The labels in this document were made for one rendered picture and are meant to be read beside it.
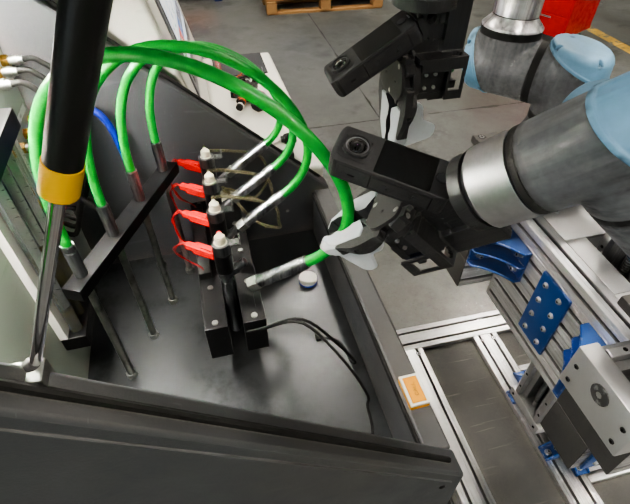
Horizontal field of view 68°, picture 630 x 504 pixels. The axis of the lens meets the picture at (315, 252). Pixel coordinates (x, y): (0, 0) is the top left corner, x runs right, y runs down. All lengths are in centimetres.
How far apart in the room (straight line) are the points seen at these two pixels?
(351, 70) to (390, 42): 5
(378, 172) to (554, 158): 14
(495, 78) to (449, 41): 44
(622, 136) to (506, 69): 69
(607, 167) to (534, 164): 5
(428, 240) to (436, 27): 26
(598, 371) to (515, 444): 84
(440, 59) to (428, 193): 22
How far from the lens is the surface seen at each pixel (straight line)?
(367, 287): 86
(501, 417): 165
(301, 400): 87
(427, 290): 217
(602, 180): 37
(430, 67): 60
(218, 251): 71
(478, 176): 40
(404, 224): 45
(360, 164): 43
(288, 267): 59
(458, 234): 47
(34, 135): 60
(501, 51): 103
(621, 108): 36
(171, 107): 94
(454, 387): 166
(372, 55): 57
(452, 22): 61
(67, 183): 25
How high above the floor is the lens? 159
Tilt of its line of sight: 44 degrees down
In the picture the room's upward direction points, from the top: straight up
